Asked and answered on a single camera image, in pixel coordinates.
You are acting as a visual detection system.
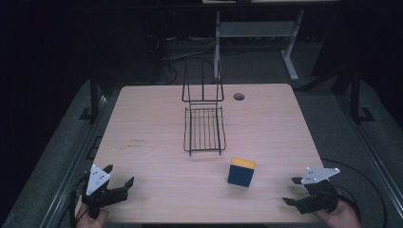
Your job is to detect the black metal post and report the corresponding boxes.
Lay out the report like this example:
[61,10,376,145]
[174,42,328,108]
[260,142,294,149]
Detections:
[78,67,102,124]
[349,65,376,125]

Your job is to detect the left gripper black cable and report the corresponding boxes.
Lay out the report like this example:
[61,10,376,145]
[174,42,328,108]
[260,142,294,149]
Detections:
[68,172,90,228]

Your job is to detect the black wire rack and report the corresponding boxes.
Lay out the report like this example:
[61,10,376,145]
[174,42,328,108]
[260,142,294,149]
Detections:
[182,59,227,158]

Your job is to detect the person's left hand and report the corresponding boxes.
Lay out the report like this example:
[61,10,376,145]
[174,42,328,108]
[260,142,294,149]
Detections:
[75,203,109,228]

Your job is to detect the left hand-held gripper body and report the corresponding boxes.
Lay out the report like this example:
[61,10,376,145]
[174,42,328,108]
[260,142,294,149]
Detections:
[82,163,128,219]

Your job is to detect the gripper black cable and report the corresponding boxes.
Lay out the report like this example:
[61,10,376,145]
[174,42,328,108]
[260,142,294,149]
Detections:
[68,172,90,228]
[320,157,388,228]

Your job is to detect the person's right hand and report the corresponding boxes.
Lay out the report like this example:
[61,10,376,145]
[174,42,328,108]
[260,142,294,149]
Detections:
[313,199,362,228]

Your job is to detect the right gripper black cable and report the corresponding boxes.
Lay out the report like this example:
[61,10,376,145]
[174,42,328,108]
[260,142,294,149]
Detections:
[320,157,388,228]

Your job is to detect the blue and yellow box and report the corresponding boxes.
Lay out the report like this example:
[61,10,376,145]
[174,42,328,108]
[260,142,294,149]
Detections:
[226,157,257,188]

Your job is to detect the white metal stand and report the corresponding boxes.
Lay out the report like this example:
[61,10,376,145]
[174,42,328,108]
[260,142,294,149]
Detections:
[213,9,306,82]

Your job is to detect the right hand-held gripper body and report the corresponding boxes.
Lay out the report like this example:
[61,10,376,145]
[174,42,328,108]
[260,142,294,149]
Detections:
[296,166,341,215]

